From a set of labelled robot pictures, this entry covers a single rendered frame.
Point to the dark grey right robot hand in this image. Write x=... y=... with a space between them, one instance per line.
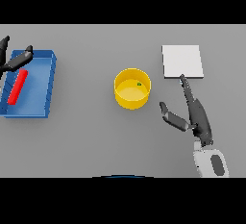
x=198 y=115

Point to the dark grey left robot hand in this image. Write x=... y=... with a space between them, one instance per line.
x=17 y=60

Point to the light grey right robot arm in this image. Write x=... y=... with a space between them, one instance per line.
x=209 y=162

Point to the red beaker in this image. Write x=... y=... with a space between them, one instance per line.
x=17 y=87

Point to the pale square measuring scale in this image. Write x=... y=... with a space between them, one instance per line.
x=182 y=61

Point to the green nut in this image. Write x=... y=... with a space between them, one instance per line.
x=139 y=84

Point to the yellow bowl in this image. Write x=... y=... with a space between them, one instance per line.
x=132 y=90

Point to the blue tray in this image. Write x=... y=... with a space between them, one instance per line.
x=30 y=85

